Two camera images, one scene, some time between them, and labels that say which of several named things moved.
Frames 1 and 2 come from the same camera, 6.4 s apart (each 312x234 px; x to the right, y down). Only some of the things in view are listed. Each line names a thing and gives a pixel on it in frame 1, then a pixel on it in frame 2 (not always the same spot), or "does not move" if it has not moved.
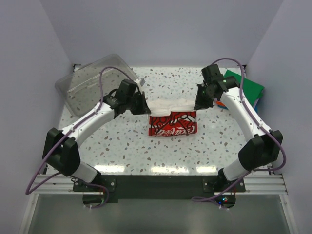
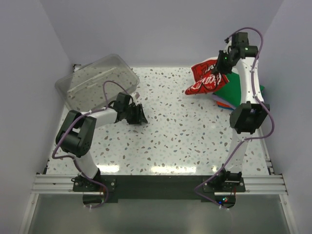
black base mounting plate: (109, 188) does not move
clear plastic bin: (84, 88) does not move
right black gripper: (200, 104) -> (219, 68)
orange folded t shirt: (220, 103) does not move
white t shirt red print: (172, 117) -> (206, 79)
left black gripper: (144, 109) -> (139, 118)
